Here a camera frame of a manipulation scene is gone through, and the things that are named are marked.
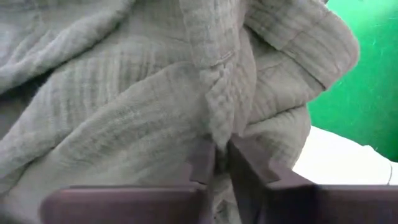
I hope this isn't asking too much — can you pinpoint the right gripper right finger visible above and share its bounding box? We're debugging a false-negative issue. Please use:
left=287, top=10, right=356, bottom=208
left=228, top=135, right=398, bottom=224

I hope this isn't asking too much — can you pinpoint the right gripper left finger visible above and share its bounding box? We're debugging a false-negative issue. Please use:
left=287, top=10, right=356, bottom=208
left=39, top=136, right=217, bottom=224

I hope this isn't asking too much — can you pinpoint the dark green sweatshirt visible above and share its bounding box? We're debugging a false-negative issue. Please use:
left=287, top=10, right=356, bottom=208
left=0, top=0, right=361, bottom=224

